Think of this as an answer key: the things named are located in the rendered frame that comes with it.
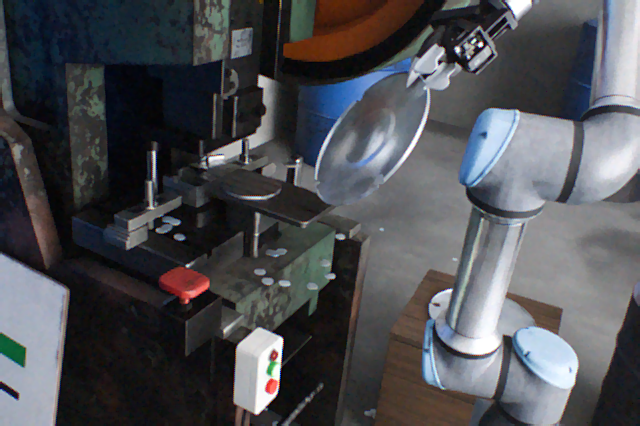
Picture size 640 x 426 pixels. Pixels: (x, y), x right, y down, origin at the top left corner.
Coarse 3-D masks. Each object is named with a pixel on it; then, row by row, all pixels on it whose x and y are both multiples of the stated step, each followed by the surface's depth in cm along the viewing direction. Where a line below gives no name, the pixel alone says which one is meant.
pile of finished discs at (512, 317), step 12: (432, 300) 183; (444, 300) 184; (504, 300) 187; (432, 312) 178; (504, 312) 181; (516, 312) 182; (528, 312) 181; (504, 324) 175; (516, 324) 177; (528, 324) 177
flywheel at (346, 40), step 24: (336, 0) 151; (360, 0) 148; (384, 0) 145; (408, 0) 139; (432, 0) 141; (336, 24) 153; (360, 24) 146; (384, 24) 143; (408, 24) 143; (288, 48) 157; (312, 48) 154; (336, 48) 151; (360, 48) 148
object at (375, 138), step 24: (384, 96) 125; (408, 96) 119; (360, 120) 128; (384, 120) 120; (408, 120) 114; (336, 144) 130; (360, 144) 122; (384, 144) 116; (408, 144) 111; (336, 168) 125; (360, 168) 119; (384, 168) 113; (336, 192) 121; (360, 192) 115
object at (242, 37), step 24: (240, 0) 120; (240, 24) 122; (240, 48) 124; (240, 72) 127; (168, 96) 127; (192, 96) 124; (216, 96) 122; (240, 96) 124; (168, 120) 129; (192, 120) 126; (216, 120) 124; (240, 120) 125
